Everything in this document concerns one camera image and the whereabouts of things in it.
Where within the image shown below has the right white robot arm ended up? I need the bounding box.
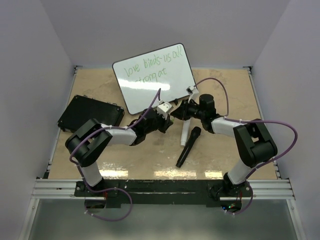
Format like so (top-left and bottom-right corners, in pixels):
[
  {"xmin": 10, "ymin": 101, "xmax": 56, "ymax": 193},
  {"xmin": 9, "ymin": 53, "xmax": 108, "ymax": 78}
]
[{"xmin": 171, "ymin": 94, "xmax": 278, "ymax": 197}]

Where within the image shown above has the white rectangular whiteboard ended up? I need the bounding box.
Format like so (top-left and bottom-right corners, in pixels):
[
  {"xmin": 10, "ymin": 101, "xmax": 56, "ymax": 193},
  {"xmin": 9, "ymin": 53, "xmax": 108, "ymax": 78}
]
[{"xmin": 112, "ymin": 43, "xmax": 196, "ymax": 115}]

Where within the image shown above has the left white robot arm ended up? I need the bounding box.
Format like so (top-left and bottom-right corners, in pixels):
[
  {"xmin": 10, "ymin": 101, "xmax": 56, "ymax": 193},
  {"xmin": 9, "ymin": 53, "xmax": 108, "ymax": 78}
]
[{"xmin": 65, "ymin": 109, "xmax": 173, "ymax": 196}]

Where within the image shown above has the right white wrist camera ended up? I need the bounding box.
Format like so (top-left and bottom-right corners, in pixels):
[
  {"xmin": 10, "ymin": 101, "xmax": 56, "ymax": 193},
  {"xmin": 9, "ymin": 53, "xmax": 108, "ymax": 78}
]
[{"xmin": 186, "ymin": 85, "xmax": 199, "ymax": 102}]

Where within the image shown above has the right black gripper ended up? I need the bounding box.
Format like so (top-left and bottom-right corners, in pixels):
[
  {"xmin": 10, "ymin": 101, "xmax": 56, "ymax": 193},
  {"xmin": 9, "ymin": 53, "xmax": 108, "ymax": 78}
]
[{"xmin": 170, "ymin": 99, "xmax": 204, "ymax": 122}]

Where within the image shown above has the aluminium frame rail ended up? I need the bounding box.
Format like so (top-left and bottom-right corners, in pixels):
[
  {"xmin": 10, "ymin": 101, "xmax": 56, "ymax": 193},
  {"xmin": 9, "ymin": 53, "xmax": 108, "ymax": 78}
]
[{"xmin": 18, "ymin": 177, "xmax": 78, "ymax": 240}]

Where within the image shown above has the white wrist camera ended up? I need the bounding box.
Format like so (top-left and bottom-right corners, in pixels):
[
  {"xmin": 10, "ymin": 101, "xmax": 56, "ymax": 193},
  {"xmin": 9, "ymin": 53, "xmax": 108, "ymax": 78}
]
[
  {"xmin": 156, "ymin": 100, "xmax": 173, "ymax": 119},
  {"xmin": 186, "ymin": 85, "xmax": 199, "ymax": 102}
]

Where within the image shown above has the black flat case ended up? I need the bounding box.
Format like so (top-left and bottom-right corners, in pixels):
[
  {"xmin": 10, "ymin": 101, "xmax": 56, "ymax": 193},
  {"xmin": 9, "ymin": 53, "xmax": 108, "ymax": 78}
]
[{"xmin": 57, "ymin": 95, "xmax": 125, "ymax": 133}]

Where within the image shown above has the white microphone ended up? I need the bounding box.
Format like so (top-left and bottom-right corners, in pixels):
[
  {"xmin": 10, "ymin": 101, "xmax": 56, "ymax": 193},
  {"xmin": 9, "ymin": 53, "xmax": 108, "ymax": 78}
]
[{"xmin": 180, "ymin": 119, "xmax": 191, "ymax": 147}]

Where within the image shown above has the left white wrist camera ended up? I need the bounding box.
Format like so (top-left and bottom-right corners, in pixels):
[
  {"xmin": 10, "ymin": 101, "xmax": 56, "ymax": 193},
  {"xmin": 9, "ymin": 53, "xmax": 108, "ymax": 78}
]
[{"xmin": 156, "ymin": 100, "xmax": 173, "ymax": 119}]

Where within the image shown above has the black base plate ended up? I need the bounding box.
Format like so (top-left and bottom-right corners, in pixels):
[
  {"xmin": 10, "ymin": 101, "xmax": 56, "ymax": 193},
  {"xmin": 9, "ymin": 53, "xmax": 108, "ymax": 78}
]
[{"xmin": 74, "ymin": 179, "xmax": 253, "ymax": 210}]

